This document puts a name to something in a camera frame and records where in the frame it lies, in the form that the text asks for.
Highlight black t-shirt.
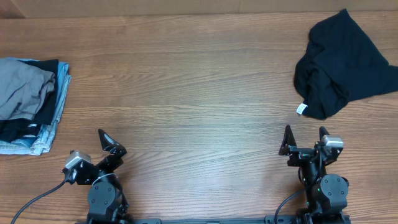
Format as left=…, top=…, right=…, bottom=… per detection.
left=294, top=9, right=397, bottom=119

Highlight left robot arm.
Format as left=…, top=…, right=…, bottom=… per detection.
left=62, top=129, right=133, bottom=223

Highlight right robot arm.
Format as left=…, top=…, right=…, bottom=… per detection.
left=274, top=125, right=351, bottom=223

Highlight light blue folded jeans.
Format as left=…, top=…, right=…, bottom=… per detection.
left=1, top=62, right=71, bottom=156

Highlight black folded garment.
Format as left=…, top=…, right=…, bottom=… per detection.
left=1, top=59, right=58, bottom=142

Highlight grey folded garment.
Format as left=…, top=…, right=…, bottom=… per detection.
left=1, top=58, right=55, bottom=120

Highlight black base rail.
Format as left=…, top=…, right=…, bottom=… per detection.
left=76, top=215, right=351, bottom=224

